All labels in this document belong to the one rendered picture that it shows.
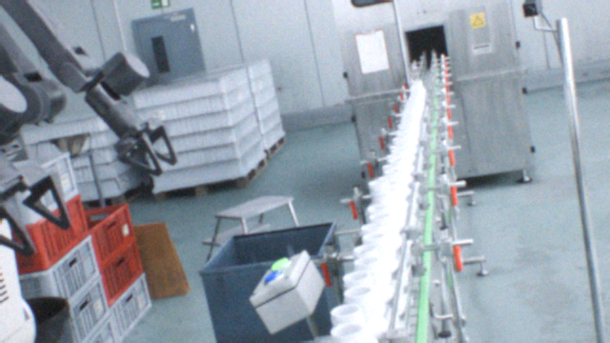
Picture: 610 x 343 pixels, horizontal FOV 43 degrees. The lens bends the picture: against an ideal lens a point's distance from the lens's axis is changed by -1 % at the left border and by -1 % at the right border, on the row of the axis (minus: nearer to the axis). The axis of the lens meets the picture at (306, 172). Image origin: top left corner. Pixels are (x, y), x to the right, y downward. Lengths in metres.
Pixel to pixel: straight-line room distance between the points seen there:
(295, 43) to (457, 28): 5.97
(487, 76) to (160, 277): 2.84
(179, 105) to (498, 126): 3.43
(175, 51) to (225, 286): 10.31
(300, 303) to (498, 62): 4.94
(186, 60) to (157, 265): 7.47
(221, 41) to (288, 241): 9.87
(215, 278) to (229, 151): 6.04
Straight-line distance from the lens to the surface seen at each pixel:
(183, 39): 12.13
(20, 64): 1.57
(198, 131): 8.02
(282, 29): 11.77
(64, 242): 3.87
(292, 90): 11.81
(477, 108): 6.08
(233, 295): 1.98
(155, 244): 4.88
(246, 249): 2.26
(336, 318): 0.91
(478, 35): 6.03
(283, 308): 1.23
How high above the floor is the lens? 1.50
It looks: 11 degrees down
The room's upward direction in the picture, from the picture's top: 11 degrees counter-clockwise
